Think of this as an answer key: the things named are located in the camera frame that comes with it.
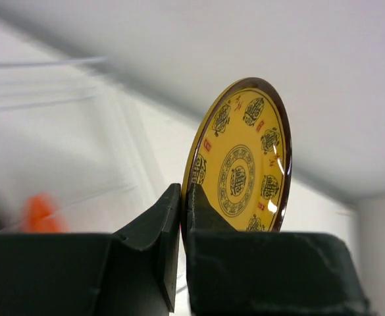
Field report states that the yellow patterned plate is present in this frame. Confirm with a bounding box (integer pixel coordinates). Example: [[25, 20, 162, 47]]
[[181, 77, 292, 232]]

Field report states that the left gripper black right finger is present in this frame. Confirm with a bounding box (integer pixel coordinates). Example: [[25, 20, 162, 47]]
[[185, 184, 370, 315]]

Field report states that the clear wire dish rack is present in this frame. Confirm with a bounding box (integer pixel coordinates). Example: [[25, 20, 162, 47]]
[[0, 58, 168, 232]]

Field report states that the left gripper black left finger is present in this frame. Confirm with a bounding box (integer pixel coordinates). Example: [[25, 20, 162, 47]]
[[0, 184, 181, 315]]

